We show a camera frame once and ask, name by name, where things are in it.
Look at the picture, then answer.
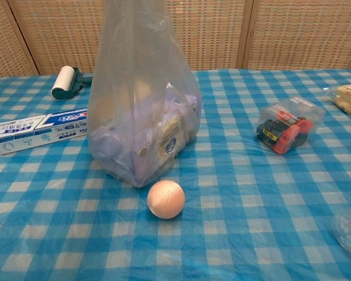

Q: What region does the purple package inside bag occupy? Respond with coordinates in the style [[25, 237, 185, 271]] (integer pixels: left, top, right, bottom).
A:
[[90, 86, 202, 182]]

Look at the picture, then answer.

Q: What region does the translucent plastic bag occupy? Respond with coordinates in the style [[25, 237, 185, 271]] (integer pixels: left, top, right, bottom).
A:
[[87, 0, 203, 189]]

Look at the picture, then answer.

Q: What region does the blue white checkered tablecloth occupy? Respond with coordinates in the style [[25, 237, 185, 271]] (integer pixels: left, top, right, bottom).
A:
[[0, 68, 351, 281]]

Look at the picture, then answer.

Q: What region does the round yellow labelled pack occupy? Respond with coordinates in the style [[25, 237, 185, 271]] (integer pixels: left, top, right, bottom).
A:
[[155, 113, 191, 160]]

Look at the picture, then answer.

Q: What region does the pink shiny ball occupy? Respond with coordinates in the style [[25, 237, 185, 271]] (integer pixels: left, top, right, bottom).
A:
[[147, 180, 185, 219]]

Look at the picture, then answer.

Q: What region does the clear box with tape dispenser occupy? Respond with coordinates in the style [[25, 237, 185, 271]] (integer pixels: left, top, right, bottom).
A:
[[254, 97, 326, 155]]

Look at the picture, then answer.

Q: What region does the white green lint roller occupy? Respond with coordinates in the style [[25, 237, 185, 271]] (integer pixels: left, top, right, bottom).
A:
[[51, 66, 94, 101]]

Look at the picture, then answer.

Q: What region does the white blue toothpaste box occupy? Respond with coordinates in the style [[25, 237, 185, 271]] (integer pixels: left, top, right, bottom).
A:
[[0, 107, 90, 156]]

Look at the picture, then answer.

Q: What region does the woven bamboo folding screen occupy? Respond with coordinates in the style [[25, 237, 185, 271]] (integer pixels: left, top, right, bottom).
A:
[[0, 0, 351, 81]]

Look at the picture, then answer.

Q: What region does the wrapped sandwich bread package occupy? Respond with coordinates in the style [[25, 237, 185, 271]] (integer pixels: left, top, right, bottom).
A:
[[323, 83, 351, 120]]

